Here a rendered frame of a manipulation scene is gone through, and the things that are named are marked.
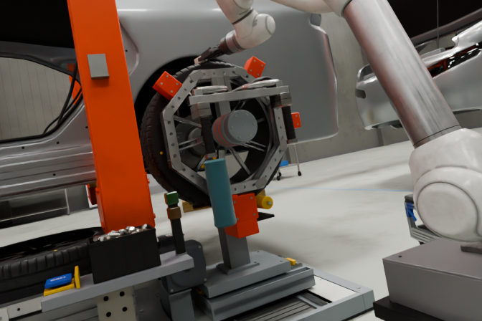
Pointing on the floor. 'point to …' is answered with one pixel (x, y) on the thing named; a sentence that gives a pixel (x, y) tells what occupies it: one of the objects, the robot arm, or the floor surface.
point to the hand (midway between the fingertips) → (200, 59)
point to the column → (116, 306)
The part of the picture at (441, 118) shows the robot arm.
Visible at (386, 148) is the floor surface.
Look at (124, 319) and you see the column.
